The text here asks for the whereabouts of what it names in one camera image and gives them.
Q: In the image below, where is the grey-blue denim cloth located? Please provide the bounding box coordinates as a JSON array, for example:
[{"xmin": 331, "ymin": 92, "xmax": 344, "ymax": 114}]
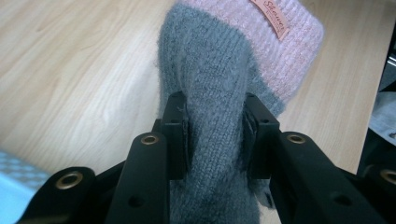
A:
[{"xmin": 368, "ymin": 91, "xmax": 396, "ymax": 147}]

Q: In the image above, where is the light blue perforated plastic basket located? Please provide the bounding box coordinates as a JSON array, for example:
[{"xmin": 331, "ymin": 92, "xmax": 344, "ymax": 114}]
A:
[{"xmin": 0, "ymin": 150, "xmax": 52, "ymax": 224}]

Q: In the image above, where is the grey and pink knit sock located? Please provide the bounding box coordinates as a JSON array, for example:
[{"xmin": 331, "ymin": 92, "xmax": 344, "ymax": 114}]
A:
[{"xmin": 155, "ymin": 0, "xmax": 325, "ymax": 224}]

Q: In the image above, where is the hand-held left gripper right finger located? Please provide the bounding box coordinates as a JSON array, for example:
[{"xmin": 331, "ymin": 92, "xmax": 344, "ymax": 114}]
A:
[{"xmin": 242, "ymin": 92, "xmax": 281, "ymax": 180}]

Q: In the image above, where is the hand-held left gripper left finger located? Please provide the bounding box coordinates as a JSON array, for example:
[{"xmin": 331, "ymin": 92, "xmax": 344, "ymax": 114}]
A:
[{"xmin": 151, "ymin": 91, "xmax": 191, "ymax": 181}]

